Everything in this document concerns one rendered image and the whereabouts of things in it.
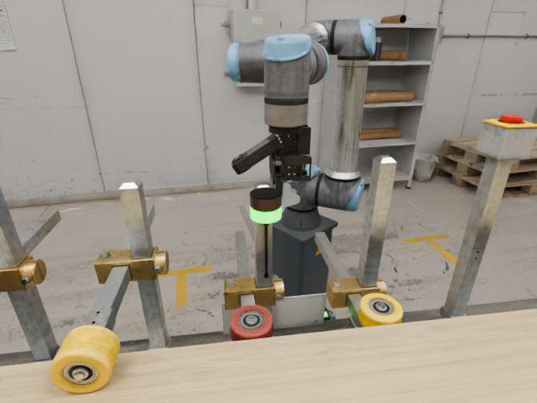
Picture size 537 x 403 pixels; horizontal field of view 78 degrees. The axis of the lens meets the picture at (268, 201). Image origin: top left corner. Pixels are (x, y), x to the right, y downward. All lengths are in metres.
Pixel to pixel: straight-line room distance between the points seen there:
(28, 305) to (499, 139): 1.01
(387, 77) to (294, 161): 3.21
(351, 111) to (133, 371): 1.09
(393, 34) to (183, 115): 2.20
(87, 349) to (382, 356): 0.45
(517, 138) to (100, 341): 0.82
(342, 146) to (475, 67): 3.29
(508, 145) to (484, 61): 3.80
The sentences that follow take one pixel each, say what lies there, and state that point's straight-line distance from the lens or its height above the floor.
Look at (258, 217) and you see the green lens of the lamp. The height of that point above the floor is 1.08.
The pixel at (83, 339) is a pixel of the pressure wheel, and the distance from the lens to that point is 0.58.
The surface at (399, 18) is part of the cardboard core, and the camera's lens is 3.58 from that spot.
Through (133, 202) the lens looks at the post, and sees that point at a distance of 0.67.
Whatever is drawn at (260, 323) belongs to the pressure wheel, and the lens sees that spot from 0.64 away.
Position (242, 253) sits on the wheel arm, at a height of 0.86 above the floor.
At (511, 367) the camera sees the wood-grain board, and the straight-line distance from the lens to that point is 0.70.
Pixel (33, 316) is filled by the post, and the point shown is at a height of 0.85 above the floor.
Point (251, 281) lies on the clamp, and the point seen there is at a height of 0.87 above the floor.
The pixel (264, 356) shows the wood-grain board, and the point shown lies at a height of 0.90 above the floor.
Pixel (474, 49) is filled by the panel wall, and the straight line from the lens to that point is 4.48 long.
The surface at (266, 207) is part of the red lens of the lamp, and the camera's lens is 0.60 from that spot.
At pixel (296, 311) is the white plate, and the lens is 0.89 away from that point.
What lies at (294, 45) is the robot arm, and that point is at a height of 1.36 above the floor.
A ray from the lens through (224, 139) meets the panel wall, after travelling 3.41.
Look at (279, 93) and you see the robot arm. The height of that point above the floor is 1.28.
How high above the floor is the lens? 1.36
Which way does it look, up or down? 25 degrees down
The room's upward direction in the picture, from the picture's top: straight up
